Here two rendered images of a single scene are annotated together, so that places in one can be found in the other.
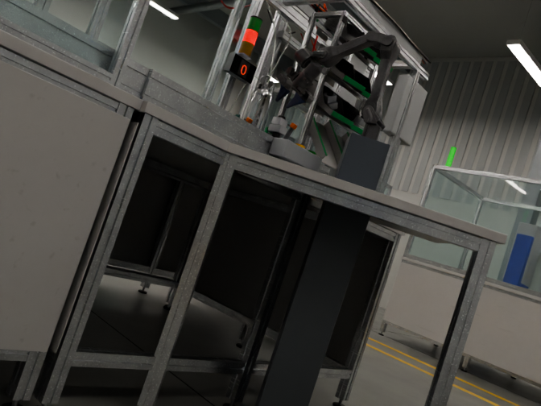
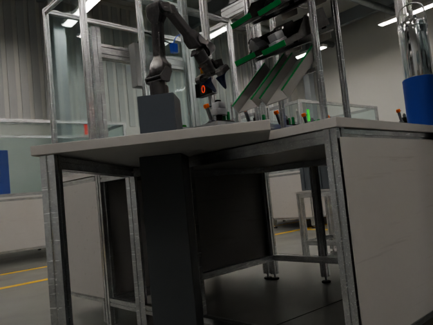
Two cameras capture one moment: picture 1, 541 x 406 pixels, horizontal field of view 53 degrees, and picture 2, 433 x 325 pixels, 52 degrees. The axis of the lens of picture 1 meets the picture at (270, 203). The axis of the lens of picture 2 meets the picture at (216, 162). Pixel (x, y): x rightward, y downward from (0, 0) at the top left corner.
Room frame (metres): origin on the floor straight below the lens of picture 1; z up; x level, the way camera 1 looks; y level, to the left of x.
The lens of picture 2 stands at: (2.21, -1.95, 0.67)
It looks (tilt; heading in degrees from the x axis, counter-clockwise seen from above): 4 degrees up; 93
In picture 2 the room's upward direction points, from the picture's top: 6 degrees counter-clockwise
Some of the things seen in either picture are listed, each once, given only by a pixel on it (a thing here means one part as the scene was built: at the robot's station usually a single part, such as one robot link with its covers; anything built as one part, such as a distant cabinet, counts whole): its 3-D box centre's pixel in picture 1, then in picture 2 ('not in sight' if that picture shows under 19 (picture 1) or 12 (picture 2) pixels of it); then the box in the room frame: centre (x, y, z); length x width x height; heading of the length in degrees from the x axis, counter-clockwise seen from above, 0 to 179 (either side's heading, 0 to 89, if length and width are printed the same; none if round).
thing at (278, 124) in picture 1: (277, 124); (220, 108); (2.13, 0.07, 1.06); 0.08 x 0.04 x 0.07; 47
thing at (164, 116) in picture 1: (193, 159); (283, 153); (2.43, 0.39, 0.84); 1.50 x 1.41 x 0.03; 137
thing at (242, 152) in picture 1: (347, 200); (176, 151); (1.96, -0.26, 0.84); 0.90 x 0.70 x 0.03; 88
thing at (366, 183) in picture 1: (358, 168); (161, 123); (1.91, -0.26, 0.96); 0.14 x 0.14 x 0.20; 88
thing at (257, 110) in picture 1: (258, 107); (413, 40); (3.11, 0.24, 1.32); 0.14 x 0.14 x 0.38
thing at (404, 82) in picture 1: (389, 158); not in sight; (3.77, -0.69, 1.42); 0.30 x 0.09 x 1.13; 137
